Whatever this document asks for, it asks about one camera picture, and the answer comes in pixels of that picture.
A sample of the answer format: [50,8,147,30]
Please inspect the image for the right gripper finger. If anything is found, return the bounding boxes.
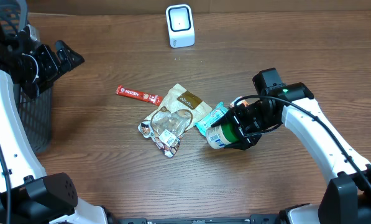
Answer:
[224,136,260,151]
[211,107,240,128]

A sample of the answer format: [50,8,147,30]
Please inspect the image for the green lid jar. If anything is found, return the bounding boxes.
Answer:
[206,123,239,149]

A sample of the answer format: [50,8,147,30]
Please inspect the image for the green wet wipes pack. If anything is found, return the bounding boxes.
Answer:
[196,102,228,136]

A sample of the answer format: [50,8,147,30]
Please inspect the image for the brown cookie bag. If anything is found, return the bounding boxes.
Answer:
[138,83,212,158]

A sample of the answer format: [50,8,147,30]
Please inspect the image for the red Nescafe stick sachet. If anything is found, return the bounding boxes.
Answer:
[116,85,163,106]

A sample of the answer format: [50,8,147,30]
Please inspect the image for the orange tissue pack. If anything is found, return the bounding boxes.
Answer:
[229,96,248,108]

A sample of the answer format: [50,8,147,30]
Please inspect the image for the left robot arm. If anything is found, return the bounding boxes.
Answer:
[0,23,116,224]

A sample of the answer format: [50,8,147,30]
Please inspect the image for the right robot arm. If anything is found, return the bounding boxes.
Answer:
[206,68,371,224]

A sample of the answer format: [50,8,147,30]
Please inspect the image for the white barcode scanner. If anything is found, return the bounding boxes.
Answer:
[165,4,195,49]

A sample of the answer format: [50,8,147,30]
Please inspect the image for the grey plastic mesh basket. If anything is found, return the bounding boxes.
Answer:
[0,0,52,154]

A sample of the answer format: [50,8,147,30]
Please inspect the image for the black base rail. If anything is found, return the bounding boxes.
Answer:
[117,214,283,224]

